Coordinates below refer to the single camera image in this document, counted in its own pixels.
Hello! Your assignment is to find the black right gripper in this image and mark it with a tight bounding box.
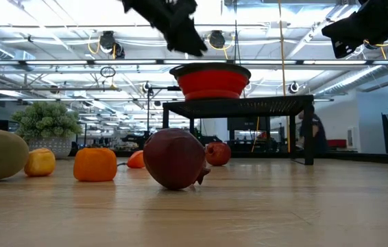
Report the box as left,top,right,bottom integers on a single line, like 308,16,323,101
321,0,388,59

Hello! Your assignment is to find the black display screen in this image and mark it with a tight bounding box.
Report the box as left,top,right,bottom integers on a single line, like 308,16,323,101
227,117,270,132

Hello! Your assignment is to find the bright red pomegranate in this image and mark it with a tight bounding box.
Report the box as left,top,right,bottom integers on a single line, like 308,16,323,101
204,141,232,167

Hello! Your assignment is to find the red collapsible colander bowl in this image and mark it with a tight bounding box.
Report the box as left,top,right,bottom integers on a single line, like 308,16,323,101
169,62,252,102

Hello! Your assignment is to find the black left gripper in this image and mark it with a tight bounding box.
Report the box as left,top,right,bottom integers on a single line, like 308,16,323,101
121,0,208,58

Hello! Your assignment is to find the small orange-yellow toy fruit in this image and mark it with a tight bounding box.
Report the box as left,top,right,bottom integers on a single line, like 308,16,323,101
23,148,57,178
117,150,146,169

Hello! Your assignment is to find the black perforated metal shelf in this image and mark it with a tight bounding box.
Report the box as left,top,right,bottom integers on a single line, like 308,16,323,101
162,94,315,166

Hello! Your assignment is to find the potted green succulent plant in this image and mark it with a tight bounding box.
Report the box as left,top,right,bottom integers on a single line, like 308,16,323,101
10,101,84,161

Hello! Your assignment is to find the black aluminium table frame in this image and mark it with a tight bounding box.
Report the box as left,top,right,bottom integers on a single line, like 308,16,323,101
71,150,388,166

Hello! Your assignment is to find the dark red pomegranate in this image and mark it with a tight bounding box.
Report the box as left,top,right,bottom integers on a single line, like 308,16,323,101
143,128,211,191

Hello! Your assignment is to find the orange mandarin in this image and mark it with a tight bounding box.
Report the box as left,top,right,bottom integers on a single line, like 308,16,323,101
73,147,118,183

